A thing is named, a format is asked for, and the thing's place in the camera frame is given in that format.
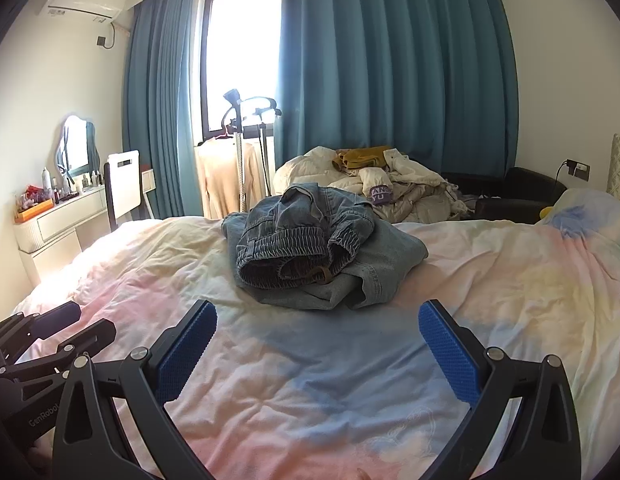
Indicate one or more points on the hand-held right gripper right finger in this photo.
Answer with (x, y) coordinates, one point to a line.
(447, 355)

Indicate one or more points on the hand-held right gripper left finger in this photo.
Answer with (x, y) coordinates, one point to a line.
(187, 355)

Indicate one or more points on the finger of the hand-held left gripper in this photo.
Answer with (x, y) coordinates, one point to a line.
(84, 340)
(49, 320)

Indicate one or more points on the blue denim elastic-waist pants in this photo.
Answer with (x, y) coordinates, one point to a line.
(300, 245)

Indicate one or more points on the white vanity desk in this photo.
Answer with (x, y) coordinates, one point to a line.
(59, 220)

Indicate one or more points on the orange organiser box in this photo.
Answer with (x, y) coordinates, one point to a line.
(32, 212)

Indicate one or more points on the pastel tie-dye blanket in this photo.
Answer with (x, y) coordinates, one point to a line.
(315, 385)

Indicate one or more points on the row of cosmetic bottles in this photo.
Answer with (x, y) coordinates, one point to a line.
(69, 190)

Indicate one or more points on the white-backed chair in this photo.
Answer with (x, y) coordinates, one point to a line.
(124, 175)

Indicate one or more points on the yellow plush toy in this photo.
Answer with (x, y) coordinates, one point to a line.
(546, 212)

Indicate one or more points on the black sofa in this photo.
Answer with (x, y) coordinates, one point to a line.
(515, 195)

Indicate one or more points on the wavy vanity mirror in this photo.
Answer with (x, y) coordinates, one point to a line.
(75, 145)

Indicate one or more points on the beige hanging garment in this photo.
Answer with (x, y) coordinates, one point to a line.
(214, 180)

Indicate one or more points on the pale blue pillow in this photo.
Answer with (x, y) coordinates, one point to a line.
(580, 210)

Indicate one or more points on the mustard yellow garment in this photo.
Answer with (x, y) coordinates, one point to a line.
(360, 157)

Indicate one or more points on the cream down jacket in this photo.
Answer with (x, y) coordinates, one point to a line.
(310, 170)

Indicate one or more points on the narrow blue curtain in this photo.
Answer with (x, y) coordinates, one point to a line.
(154, 110)

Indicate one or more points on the black garment steamer stand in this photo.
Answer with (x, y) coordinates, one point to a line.
(233, 97)

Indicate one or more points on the dark-framed window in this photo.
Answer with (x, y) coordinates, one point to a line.
(239, 60)

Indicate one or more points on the wide blue curtain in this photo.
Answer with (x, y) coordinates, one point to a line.
(390, 60)

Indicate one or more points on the wall socket with charger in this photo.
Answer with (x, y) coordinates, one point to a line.
(580, 169)

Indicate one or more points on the black wall plug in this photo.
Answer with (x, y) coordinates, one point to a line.
(102, 41)

